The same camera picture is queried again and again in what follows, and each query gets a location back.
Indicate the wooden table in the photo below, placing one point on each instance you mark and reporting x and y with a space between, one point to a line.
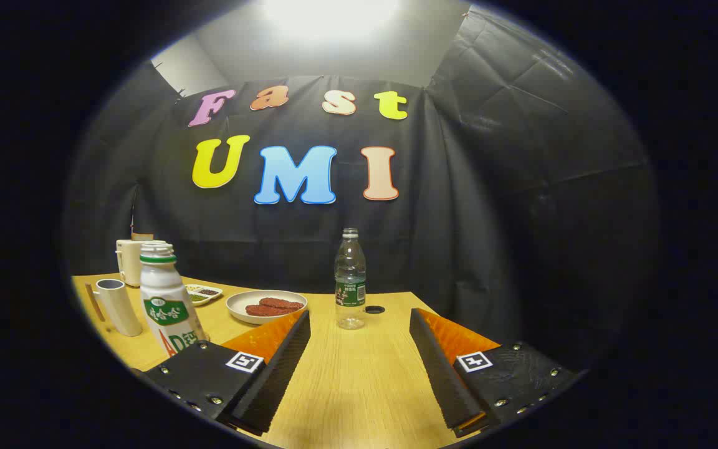
359 374

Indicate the white divided bean dish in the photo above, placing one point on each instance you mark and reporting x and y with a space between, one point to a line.
206 294

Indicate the black backdrop cloth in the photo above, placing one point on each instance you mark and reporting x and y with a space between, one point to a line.
459 249

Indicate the ceiling light panel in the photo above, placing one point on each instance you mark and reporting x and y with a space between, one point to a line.
334 15

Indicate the red meat strip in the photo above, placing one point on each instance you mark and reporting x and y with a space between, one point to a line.
262 310
284 304

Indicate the bread slice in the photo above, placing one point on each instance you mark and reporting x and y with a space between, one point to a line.
142 237

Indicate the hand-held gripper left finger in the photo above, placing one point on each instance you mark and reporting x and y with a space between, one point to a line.
278 380

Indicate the white round plate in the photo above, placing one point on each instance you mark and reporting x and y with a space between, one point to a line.
240 302

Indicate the black bottle cap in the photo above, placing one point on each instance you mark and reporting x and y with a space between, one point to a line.
374 309

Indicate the cream toaster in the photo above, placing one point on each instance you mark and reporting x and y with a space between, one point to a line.
128 265

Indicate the white juice bottle green label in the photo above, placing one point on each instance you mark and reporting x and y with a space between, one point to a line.
166 293

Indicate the clear plastic water bottle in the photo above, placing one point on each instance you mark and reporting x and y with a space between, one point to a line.
350 274

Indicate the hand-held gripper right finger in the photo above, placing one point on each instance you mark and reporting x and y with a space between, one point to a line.
443 380

